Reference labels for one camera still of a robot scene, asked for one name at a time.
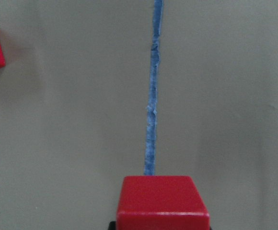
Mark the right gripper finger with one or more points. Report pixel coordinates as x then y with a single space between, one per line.
112 225

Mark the brown paper table cover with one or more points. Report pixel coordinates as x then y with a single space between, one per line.
73 99

